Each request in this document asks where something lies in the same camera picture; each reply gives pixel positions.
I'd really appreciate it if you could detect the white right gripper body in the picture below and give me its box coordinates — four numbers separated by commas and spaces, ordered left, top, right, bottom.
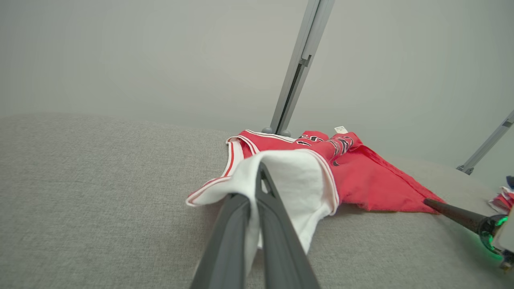
478, 214, 514, 272

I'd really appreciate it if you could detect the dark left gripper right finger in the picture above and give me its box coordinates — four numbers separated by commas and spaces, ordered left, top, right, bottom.
255, 162, 321, 289

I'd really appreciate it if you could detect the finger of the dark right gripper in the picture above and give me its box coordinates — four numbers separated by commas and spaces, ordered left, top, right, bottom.
423, 198, 489, 235

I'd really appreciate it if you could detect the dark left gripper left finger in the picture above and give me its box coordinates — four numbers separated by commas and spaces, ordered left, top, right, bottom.
190, 193, 252, 289

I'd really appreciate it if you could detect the red garment with white hem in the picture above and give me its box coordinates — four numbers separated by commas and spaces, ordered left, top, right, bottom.
487, 186, 514, 215

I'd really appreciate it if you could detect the red white basketball jersey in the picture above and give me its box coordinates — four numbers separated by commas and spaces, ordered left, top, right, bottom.
186, 126, 446, 278

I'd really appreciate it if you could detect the grey fabric sofa seat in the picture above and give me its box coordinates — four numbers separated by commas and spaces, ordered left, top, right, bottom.
0, 112, 514, 289

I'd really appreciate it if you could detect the grey partition post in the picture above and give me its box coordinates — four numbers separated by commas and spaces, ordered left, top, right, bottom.
261, 0, 336, 138
456, 109, 514, 176

